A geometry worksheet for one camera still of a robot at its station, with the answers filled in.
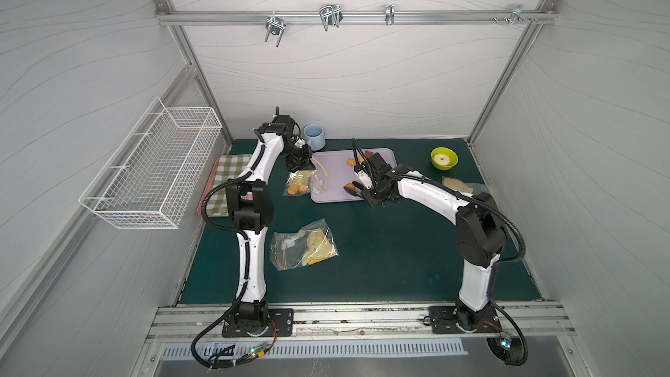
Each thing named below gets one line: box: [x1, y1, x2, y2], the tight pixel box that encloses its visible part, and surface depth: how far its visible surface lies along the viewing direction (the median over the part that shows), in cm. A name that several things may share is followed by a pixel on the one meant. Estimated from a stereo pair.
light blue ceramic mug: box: [302, 123, 326, 151], surface depth 117 cm
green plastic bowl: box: [430, 146, 460, 172], surface depth 113 cm
